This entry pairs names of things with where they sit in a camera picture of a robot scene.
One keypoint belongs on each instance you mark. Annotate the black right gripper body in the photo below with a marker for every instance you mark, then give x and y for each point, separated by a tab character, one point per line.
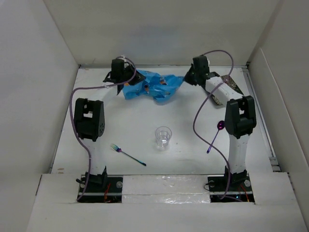
194	72

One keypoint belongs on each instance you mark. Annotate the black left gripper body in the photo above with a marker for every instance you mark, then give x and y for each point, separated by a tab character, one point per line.
128	72

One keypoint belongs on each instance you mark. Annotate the blue space print cloth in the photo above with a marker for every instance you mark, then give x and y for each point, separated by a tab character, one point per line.
160	87

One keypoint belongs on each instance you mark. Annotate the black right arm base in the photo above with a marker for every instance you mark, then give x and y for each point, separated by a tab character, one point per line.
228	188

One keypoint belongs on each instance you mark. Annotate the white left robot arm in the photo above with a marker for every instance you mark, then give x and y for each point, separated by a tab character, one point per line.
87	112

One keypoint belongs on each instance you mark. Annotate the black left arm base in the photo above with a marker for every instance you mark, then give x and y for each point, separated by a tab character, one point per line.
101	188

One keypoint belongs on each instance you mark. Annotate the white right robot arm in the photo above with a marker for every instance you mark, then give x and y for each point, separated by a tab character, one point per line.
240	115

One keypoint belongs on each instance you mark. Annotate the black floral square plate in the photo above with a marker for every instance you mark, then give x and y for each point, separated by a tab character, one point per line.
228	90

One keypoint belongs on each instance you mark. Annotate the purple metal spoon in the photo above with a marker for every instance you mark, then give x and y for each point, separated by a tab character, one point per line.
220	126

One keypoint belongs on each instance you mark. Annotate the clear plastic cup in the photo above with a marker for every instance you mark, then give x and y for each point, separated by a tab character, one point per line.
163	135

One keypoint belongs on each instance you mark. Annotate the iridescent metal fork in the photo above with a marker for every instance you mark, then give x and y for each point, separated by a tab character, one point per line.
119	150

